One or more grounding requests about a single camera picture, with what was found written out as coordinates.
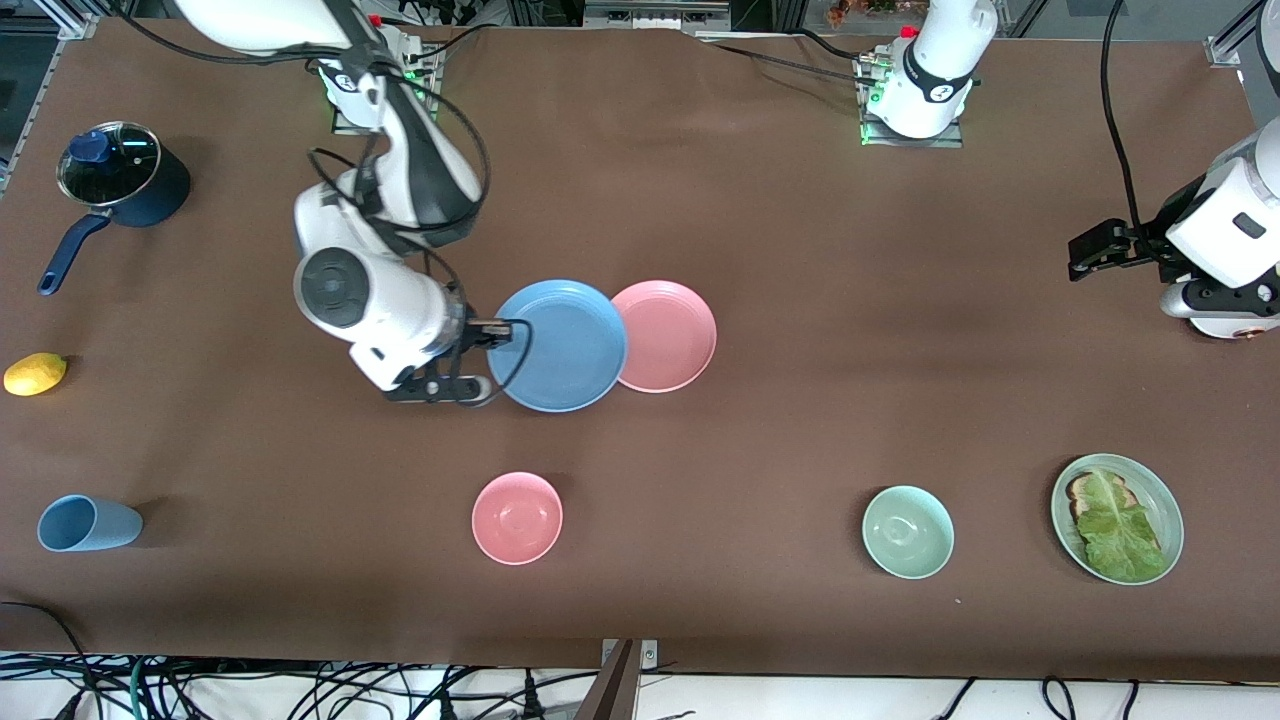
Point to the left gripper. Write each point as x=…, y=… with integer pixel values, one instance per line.
x=1137, y=246

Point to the aluminium corner bracket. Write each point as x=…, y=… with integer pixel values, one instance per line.
x=1225, y=52

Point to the blue plate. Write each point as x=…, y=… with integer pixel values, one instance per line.
x=560, y=345

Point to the pink bowl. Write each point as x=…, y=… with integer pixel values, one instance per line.
x=517, y=518

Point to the dark metal bar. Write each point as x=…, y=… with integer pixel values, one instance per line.
x=615, y=690

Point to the blue cup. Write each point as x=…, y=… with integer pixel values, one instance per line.
x=90, y=523

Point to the yellow lemon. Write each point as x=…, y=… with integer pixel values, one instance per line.
x=35, y=374

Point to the metal table edge bracket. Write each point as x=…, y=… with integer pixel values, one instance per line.
x=650, y=655

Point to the aluminium frame profile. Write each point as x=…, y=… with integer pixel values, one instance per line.
x=650, y=15

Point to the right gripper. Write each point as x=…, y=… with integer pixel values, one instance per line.
x=477, y=334

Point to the toast slice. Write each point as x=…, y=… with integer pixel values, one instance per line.
x=1078, y=490

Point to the pink plate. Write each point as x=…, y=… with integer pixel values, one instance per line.
x=670, y=335

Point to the green bowl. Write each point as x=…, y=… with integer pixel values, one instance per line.
x=908, y=532

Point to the aluminium table side rail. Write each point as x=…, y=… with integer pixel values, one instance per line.
x=37, y=100

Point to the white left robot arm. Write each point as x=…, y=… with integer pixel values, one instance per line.
x=940, y=60

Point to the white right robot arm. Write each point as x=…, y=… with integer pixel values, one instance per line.
x=400, y=300

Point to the green lettuce leaf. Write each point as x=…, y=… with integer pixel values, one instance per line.
x=1120, y=540

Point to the glass lid with blue knob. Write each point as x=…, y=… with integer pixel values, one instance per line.
x=125, y=170

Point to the dark blue saucepan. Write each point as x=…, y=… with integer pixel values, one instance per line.
x=165, y=200

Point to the green plate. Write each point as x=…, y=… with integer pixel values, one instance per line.
x=1162, y=500

